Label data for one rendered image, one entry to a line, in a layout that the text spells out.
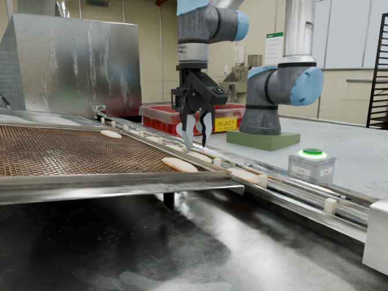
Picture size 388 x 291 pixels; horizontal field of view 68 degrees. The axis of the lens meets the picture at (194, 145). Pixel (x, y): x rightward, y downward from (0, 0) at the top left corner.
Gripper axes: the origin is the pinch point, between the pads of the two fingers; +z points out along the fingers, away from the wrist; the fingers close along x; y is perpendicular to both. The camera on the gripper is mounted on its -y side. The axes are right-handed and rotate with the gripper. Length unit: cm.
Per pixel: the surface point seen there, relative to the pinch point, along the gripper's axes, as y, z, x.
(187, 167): -18.3, -1.6, 15.6
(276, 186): -24.0, 4.1, -1.3
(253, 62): 387, -46, -428
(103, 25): 80, -40, -5
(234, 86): 414, 4, -401
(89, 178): -22.8, -4.6, 33.2
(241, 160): -10.2, 2.9, -5.5
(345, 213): -37.6, 4.2, -1.0
